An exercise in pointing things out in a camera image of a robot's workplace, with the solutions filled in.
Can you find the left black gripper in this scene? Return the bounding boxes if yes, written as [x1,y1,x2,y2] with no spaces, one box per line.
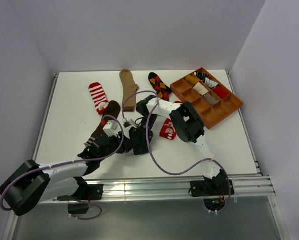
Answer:
[98,131,136,162]

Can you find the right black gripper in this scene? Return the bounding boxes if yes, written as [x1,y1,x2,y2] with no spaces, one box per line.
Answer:
[133,114,158,152]

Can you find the navy blue sock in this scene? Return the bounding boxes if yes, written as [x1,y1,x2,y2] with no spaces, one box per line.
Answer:
[130,135,149,156]

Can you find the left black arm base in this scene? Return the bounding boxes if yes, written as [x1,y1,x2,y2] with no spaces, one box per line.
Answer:
[57,184,104,221]

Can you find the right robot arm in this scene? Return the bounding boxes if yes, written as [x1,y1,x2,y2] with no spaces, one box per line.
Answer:
[129,95,233,195]

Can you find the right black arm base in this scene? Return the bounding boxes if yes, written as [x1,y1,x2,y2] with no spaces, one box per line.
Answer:
[188,172,235,213]

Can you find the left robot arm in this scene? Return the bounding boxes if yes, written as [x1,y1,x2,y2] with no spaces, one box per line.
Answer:
[0,134,133,216]

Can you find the red patterned sock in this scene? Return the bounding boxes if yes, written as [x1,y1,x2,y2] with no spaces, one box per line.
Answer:
[159,100,184,141]

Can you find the brown striped-cuff sock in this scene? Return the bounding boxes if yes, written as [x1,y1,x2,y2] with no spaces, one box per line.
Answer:
[84,100,121,147]

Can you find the tan sock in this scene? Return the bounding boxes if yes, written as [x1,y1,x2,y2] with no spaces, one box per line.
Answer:
[119,69,139,112]

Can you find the black argyle sock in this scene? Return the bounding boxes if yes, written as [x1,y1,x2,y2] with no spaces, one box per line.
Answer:
[148,72,172,102]

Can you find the red white striped sock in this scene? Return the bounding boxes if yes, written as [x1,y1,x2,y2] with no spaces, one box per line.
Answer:
[88,82,109,115]

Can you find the mustard rolled sock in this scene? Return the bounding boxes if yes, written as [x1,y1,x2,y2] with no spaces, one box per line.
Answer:
[184,75,200,88]

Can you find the cream rolled sock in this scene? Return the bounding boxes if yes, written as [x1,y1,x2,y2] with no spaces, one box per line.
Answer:
[193,82,209,96]

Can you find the orange compartment tray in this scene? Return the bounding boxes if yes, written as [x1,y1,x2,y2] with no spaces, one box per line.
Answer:
[170,67,244,130]

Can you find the black white striped rolled sock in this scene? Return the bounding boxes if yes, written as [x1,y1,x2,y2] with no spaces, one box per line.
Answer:
[194,71,210,81]

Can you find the white grey striped rolled sock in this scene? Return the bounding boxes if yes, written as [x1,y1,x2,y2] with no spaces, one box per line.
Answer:
[204,77,220,90]

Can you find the red rolled sock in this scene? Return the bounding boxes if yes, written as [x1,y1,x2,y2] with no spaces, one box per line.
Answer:
[213,85,229,99]

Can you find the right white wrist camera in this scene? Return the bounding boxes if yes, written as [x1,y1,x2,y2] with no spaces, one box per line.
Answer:
[123,118,138,128]

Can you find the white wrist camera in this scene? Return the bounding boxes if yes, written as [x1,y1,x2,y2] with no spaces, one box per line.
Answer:
[103,120,119,137]
[123,118,138,128]

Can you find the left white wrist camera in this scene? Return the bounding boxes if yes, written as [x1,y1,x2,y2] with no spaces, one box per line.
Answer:
[103,120,119,137]

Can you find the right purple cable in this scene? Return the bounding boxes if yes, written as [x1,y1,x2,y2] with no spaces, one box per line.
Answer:
[121,90,233,214]

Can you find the purple cable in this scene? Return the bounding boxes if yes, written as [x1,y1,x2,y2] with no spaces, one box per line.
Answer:
[121,90,233,214]
[0,114,125,221]

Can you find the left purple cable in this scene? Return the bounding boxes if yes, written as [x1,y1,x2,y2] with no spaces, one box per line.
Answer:
[0,114,125,221]

